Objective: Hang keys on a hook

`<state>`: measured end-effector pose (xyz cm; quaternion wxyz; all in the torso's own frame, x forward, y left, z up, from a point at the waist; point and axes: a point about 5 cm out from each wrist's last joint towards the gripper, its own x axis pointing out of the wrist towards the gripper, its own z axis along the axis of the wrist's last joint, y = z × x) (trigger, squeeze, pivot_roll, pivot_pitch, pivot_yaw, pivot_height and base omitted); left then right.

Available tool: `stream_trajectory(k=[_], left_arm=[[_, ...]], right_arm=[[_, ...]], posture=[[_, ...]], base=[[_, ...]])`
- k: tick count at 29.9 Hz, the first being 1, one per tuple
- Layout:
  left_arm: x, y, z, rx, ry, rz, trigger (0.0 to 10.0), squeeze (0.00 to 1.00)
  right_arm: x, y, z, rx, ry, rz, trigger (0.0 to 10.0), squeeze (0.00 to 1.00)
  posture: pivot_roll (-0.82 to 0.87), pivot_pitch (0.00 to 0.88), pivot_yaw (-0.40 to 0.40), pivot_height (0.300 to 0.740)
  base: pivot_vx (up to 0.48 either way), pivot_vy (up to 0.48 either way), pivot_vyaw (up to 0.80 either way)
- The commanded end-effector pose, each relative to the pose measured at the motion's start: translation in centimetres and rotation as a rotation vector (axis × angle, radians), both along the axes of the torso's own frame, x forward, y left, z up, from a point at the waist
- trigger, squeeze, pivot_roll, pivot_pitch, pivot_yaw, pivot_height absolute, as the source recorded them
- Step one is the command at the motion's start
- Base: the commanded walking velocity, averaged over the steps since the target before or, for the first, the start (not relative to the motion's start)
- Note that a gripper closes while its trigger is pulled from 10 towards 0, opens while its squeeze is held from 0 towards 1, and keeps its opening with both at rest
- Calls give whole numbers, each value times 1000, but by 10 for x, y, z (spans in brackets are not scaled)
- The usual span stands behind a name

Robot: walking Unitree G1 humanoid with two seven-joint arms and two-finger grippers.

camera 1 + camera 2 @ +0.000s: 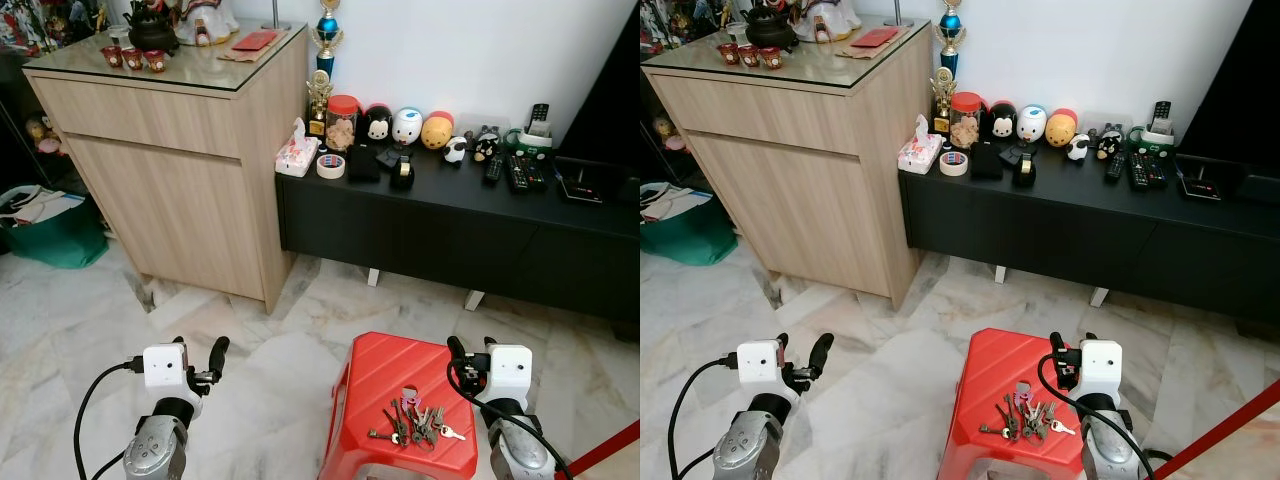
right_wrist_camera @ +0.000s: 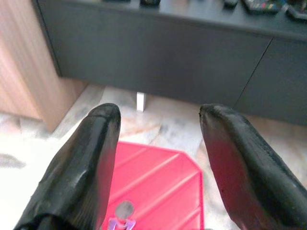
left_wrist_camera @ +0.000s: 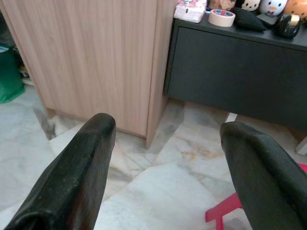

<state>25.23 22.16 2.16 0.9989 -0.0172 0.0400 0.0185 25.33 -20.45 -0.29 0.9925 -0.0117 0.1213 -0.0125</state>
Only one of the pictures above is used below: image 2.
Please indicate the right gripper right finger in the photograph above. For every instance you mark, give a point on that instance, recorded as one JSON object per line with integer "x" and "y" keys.
{"x": 249, "y": 172}

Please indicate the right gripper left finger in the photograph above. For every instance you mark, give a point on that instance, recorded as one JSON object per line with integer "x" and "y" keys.
{"x": 79, "y": 167}

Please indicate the red plastic stool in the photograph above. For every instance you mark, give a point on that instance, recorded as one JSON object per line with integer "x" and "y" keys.
{"x": 156, "y": 177}

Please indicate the white console leg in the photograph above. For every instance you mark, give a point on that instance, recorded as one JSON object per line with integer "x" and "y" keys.
{"x": 141, "y": 101}

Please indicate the light wooden cabinet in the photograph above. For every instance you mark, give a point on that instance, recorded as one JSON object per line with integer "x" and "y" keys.
{"x": 26, "y": 67}

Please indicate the black low console cabinet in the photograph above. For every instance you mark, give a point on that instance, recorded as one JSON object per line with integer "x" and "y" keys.
{"x": 156, "y": 52}

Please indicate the black remote coloured buttons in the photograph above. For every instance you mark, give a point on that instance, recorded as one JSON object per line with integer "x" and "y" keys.
{"x": 261, "y": 5}

